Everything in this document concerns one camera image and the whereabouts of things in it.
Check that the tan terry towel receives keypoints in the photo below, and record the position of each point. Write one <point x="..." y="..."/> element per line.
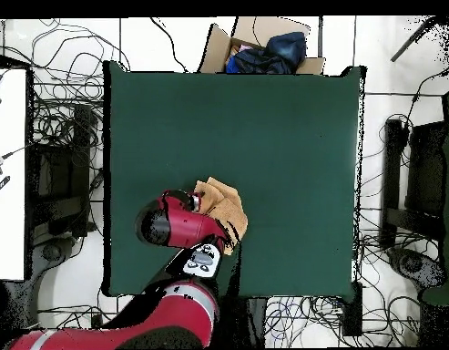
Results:
<point x="227" y="207"/>

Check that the dark green table cloth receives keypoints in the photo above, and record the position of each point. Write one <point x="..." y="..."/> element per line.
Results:
<point x="246" y="127"/>

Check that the black flat strip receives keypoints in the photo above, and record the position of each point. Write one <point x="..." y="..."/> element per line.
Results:
<point x="0" y="186"/>

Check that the black equipment rack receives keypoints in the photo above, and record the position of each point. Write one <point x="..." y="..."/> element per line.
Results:
<point x="63" y="175"/>

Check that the open cardboard box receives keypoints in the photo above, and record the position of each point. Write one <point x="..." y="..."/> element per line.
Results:
<point x="216" y="51"/>

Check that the black power strip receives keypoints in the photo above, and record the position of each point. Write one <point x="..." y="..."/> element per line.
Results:
<point x="351" y="313"/>

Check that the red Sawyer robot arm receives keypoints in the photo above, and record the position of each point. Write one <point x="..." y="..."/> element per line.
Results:
<point x="184" y="222"/>

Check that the blue clothes pile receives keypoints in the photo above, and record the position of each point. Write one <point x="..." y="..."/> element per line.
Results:
<point x="282" y="51"/>

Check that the white side table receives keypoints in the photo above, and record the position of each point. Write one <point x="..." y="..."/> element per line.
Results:
<point x="9" y="182"/>

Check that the black rod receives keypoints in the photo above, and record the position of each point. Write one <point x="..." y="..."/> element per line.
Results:
<point x="410" y="43"/>

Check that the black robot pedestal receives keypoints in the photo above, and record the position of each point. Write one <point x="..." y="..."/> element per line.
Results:
<point x="249" y="321"/>

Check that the round dark stand base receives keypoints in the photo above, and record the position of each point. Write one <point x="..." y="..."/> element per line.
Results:
<point x="413" y="264"/>

